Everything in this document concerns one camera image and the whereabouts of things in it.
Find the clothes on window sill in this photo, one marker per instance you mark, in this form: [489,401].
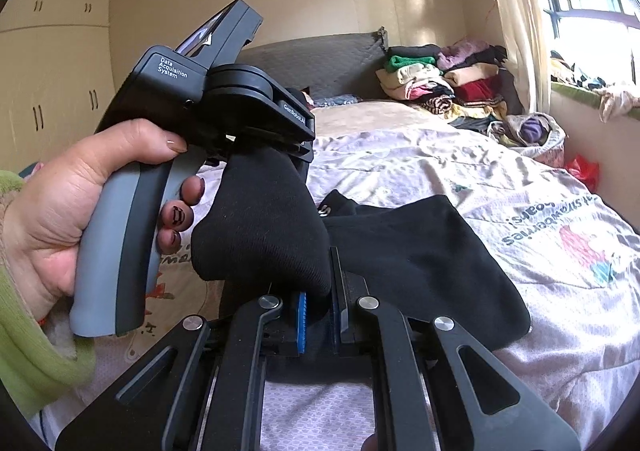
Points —
[611,101]

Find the black sweater orange cuffs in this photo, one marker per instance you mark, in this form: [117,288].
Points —
[264,233]

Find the left hand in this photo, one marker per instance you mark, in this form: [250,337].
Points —
[43,224]

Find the lilac strawberry print duvet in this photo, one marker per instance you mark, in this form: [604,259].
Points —
[574,261]

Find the bag with purple clothes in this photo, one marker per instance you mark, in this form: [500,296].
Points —
[536,136]

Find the cream curtain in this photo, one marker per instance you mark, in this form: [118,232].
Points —
[527,33]

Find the red plastic bag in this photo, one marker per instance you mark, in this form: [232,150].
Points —
[584,171]

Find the right hand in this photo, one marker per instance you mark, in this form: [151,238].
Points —
[370,444]

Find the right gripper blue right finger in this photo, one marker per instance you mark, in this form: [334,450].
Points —
[340,305]

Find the green left sleeve forearm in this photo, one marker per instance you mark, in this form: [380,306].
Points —
[38,366]

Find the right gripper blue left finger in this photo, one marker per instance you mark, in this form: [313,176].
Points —
[301,323]

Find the cream wardrobe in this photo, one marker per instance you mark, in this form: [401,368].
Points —
[56,76]

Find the pile of folded clothes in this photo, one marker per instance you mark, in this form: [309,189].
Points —
[467,81]

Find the grey quilted headboard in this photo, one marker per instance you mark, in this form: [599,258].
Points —
[327,65]

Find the beige bed sheet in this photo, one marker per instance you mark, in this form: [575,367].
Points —
[367,116]

